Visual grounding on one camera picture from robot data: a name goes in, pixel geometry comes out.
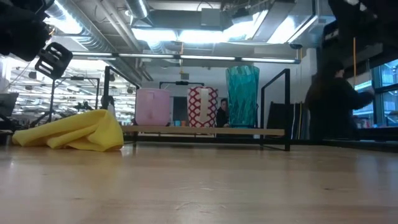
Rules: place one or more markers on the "teal plastic tumbler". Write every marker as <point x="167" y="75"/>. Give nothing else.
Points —
<point x="242" y="96"/>

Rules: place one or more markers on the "pink mug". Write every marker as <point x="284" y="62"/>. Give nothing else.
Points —
<point x="152" y="107"/>

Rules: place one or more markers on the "long white light bar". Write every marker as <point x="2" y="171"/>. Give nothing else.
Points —
<point x="205" y="58"/>

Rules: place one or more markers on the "wooden shelf black metal frame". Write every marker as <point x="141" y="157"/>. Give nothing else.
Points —
<point x="202" y="131"/>

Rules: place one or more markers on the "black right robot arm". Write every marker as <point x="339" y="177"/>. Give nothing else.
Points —
<point x="357" y="18"/>

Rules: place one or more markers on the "yellow cloth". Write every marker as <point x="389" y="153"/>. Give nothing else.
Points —
<point x="77" y="130"/>

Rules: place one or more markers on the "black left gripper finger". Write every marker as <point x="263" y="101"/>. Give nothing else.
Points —
<point x="66" y="59"/>

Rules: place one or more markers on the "black flat panel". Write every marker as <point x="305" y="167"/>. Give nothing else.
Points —
<point x="280" y="118"/>

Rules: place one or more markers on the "red white patterned mug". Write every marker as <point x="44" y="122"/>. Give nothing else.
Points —
<point x="194" y="107"/>

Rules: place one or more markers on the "person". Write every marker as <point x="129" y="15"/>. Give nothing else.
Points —
<point x="222" y="115"/>
<point x="108" y="104"/>
<point x="332" y="105"/>

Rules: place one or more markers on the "black tripod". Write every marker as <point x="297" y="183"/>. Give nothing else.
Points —
<point x="53" y="93"/>

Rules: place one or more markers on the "black metal frame stand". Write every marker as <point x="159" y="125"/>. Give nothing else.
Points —
<point x="182" y="83"/>

